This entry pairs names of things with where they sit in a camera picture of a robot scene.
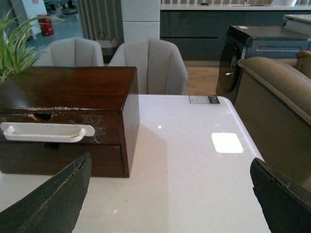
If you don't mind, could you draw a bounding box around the woven basket with handles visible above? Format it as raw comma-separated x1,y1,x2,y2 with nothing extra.
96,32,118,64

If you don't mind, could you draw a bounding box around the dark wooden drawer box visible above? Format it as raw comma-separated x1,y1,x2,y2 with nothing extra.
0,67,139,178

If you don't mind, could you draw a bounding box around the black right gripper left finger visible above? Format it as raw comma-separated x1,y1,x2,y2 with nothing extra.
0,152,92,233

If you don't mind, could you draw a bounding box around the white drawer handle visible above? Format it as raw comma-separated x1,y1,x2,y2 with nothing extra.
0,122,95,143

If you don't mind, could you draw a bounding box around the red fire extinguisher box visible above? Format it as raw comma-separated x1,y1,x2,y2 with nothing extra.
38,15,54,36

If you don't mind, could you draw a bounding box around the green potted plant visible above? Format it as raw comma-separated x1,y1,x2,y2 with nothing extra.
0,7,62,82

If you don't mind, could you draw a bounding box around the beige chair left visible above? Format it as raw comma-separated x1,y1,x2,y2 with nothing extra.
34,37,104,67

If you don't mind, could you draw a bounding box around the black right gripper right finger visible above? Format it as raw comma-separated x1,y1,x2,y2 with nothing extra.
250,158,311,233

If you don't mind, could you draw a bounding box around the wooden drawer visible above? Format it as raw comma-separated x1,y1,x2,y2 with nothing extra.
0,114,121,145
0,142,129,177

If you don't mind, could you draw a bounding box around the beige chair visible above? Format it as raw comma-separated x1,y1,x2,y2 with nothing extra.
108,38,189,95
34,37,104,67

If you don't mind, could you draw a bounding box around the black white table sticker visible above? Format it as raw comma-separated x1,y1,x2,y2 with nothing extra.
189,95,220,104

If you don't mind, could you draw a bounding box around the beige chair right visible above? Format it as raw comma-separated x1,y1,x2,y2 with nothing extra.
108,38,189,95

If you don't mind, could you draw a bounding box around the grey kitchen counter cabinet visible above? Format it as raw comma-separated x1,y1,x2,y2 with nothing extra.
160,3,311,61

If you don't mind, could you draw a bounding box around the beige sofa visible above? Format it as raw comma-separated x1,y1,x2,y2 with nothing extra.
234,50,311,189

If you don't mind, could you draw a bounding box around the white pillar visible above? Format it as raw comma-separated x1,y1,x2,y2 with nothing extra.
121,0,161,43

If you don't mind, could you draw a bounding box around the black washing machine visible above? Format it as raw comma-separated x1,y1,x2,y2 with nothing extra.
216,25,311,103

